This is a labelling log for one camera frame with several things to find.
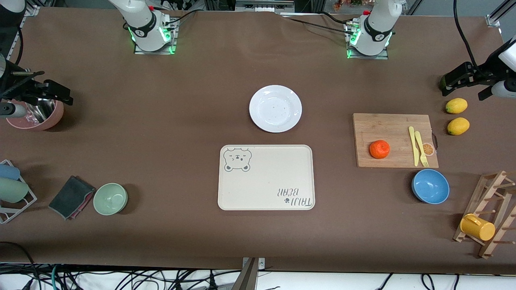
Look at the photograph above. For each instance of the light blue cup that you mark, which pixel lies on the light blue cup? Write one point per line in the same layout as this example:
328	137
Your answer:
8	172

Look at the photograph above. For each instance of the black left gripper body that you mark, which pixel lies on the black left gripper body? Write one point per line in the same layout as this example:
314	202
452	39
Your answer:
485	72

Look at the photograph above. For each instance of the aluminium frame profile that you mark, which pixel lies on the aluminium frame profile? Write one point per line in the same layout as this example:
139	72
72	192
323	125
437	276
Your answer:
498	14

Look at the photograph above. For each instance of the yellow plastic knife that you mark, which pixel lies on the yellow plastic knife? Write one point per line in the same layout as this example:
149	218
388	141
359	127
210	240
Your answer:
414	149

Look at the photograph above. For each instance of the yellow mug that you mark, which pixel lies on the yellow mug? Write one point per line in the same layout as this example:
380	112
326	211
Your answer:
477	228

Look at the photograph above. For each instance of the metal corner bracket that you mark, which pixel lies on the metal corner bracket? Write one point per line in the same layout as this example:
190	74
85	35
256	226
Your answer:
32	11

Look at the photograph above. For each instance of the dark grey folded cloth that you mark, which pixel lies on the dark grey folded cloth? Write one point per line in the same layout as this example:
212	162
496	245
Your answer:
68	197

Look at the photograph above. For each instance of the white round plate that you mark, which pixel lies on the white round plate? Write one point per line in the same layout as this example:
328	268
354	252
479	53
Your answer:
275	108

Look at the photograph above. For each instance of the metal table edge bracket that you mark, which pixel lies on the metal table edge bracket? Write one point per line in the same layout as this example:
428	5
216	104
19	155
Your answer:
261	264

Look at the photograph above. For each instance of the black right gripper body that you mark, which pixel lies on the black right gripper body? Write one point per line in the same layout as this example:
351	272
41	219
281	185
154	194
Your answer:
15	88

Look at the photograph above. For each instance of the clear ice cubes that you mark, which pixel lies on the clear ice cubes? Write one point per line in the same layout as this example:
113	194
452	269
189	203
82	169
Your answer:
29	119

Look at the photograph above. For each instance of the yellow plastic fork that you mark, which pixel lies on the yellow plastic fork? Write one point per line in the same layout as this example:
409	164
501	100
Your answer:
421	151

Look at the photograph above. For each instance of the blue bowl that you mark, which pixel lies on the blue bowl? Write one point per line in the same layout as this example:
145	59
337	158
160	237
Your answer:
430	186

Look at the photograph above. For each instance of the wooden peg rack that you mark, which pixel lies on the wooden peg rack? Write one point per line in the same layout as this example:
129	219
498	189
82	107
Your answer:
494	189

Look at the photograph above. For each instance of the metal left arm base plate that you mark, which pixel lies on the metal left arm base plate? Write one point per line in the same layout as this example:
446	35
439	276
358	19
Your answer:
369	57

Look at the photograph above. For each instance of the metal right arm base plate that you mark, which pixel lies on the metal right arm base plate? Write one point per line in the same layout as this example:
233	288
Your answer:
153	52

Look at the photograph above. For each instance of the pink bowl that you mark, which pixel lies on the pink bowl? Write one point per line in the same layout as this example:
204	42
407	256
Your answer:
50	121

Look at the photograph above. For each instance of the grey equipment box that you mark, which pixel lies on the grey equipment box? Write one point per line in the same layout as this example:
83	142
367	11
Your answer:
264	5

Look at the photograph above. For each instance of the dark camera pole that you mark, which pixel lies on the dark camera pole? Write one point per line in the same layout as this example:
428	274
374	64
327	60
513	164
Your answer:
246	278

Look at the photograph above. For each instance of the pale green cup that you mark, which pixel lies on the pale green cup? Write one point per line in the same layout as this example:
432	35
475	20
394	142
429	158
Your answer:
12	190

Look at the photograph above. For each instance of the beige bear print tray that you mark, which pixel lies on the beige bear print tray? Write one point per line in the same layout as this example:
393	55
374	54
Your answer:
266	181

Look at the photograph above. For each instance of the green avocado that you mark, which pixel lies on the green avocado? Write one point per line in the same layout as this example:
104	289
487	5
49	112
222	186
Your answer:
442	83

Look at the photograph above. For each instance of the yellow lemon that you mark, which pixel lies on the yellow lemon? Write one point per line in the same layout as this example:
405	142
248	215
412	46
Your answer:
456	106
458	126

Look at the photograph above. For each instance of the light green bowl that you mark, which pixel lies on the light green bowl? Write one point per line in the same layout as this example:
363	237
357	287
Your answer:
110	199

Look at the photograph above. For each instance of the wooden cutting board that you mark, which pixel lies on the wooden cutting board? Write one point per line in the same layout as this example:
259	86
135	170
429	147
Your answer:
387	129

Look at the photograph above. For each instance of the metal scoop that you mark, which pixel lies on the metal scoop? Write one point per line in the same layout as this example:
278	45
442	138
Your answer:
43	112

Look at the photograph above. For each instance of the orange fruit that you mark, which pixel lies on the orange fruit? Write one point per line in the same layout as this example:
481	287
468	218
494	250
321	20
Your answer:
379	149

